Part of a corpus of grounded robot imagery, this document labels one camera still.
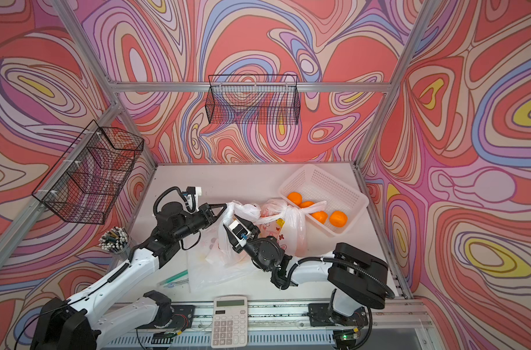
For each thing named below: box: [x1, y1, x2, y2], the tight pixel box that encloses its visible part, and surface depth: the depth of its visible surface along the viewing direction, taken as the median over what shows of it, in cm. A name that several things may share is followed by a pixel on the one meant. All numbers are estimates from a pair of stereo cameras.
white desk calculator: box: [210, 295, 248, 349], surface depth 73 cm
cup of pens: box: [98, 226, 131, 255], surface depth 76 cm
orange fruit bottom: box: [329, 210, 348, 229], surface depth 95 cm
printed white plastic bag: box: [254, 198, 327, 257], surface depth 85 cm
